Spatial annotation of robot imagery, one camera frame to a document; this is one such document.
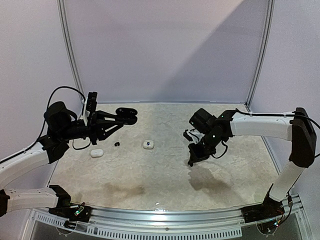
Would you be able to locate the aluminium corner post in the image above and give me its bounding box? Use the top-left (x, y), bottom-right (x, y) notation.
top-left (57, 0), bottom-right (88, 107)
top-left (245, 0), bottom-right (275, 108)

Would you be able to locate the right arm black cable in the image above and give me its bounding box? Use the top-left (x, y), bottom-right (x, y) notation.
top-left (234, 108), bottom-right (320, 158)

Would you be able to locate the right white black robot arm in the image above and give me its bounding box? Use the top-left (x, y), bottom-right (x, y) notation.
top-left (183, 107), bottom-right (319, 218)

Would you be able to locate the white oval charging case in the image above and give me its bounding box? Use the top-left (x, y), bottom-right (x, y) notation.
top-left (90, 149), bottom-right (104, 158)

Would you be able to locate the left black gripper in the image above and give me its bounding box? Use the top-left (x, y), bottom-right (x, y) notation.
top-left (58, 110), bottom-right (123, 145)

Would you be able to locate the right aluminium corner post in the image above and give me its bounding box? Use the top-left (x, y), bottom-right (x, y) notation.
top-left (245, 0), bottom-right (275, 108)

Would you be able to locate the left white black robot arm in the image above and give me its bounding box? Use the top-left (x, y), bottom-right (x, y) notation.
top-left (0, 101), bottom-right (138, 220)

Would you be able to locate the small white charging case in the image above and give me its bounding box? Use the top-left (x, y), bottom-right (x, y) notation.
top-left (142, 140), bottom-right (155, 150)

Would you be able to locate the left aluminium corner post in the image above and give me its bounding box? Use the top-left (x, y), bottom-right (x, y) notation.
top-left (57, 0), bottom-right (88, 107)

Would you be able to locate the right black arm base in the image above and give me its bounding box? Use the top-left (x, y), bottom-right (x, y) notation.
top-left (240, 196), bottom-right (285, 223)

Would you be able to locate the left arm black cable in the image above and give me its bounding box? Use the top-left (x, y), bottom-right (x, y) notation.
top-left (37, 86), bottom-right (87, 141)

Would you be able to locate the aluminium front rail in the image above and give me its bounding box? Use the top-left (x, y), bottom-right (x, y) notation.
top-left (22, 195), bottom-right (312, 240)

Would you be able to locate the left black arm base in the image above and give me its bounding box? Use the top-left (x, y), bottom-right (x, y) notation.
top-left (48, 203), bottom-right (93, 223)

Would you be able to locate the black oval charging case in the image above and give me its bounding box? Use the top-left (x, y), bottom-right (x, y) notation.
top-left (115, 107), bottom-right (138, 125)

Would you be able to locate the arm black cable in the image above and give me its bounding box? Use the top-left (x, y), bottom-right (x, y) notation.
top-left (37, 86), bottom-right (87, 141)
top-left (234, 108), bottom-right (320, 158)

